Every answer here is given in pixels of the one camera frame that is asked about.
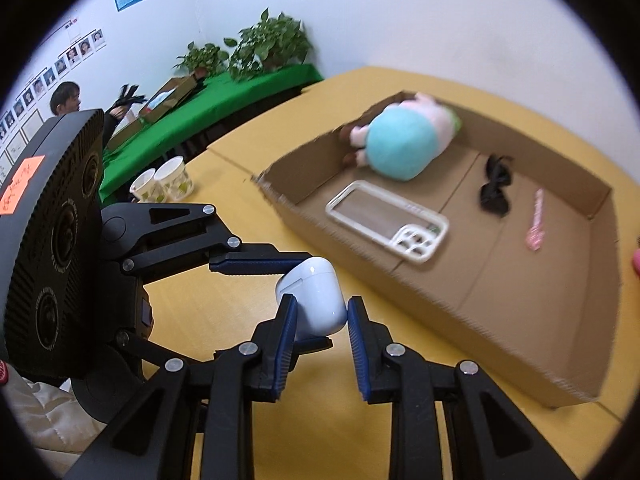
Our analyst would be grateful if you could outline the green potted plant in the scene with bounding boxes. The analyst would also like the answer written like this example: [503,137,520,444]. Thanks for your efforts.
[224,8,314,80]
[174,41,230,78]

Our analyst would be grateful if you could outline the white earbuds case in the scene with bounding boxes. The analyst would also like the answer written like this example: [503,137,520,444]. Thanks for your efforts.
[276,257,347,340]

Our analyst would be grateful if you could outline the teal pink plush pig toy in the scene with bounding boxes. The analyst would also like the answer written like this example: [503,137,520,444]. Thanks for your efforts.
[340,92,462,182]

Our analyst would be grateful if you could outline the shallow brown cardboard box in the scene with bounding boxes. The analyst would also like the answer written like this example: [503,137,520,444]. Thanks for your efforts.
[257,98,622,408]

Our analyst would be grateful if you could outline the green table cloth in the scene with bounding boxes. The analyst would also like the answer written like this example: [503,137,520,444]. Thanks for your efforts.
[100,64,322,204]

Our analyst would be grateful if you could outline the black sunglasses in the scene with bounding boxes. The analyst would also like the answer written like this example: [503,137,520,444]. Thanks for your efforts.
[480,154,513,218]

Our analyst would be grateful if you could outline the cardboard box on green table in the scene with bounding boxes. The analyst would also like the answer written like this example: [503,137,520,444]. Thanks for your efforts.
[138,75,205,124]

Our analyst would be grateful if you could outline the white floral paper cup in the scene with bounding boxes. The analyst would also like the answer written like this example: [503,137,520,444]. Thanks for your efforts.
[154,156,194,202]

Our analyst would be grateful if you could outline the pink transparent wand toy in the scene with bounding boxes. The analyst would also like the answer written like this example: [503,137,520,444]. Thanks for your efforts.
[525,188,544,252]

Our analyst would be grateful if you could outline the clear white phone case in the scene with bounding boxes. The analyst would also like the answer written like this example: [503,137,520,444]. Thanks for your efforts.
[324,180,449,266]

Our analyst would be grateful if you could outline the seated person in background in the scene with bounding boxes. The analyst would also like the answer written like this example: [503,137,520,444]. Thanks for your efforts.
[50,81,145,148]

